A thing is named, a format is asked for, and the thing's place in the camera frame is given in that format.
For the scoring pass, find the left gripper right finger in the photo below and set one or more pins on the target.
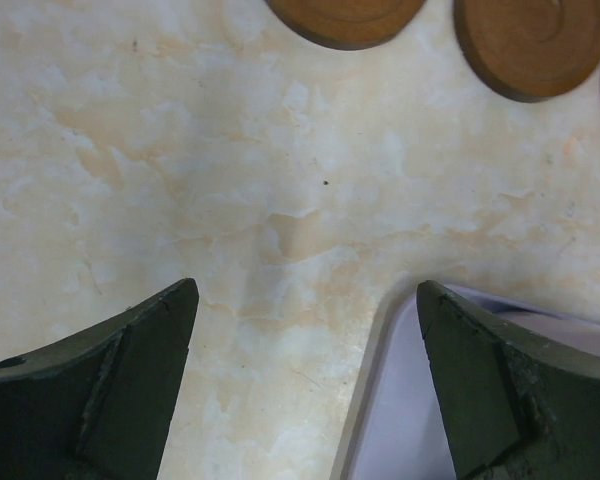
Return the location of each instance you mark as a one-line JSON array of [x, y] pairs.
[[514, 404]]

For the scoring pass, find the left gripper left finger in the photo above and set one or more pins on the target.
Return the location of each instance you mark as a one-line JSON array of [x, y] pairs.
[[99, 403]]

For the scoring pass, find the dark wooden coaster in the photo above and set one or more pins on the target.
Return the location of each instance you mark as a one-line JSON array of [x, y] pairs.
[[529, 51], [346, 24]]

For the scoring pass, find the purple glass cup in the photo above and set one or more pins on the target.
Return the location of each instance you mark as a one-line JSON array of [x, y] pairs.
[[579, 334]]

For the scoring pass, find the lavender plastic tray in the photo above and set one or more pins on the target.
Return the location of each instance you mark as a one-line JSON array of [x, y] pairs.
[[394, 428]]

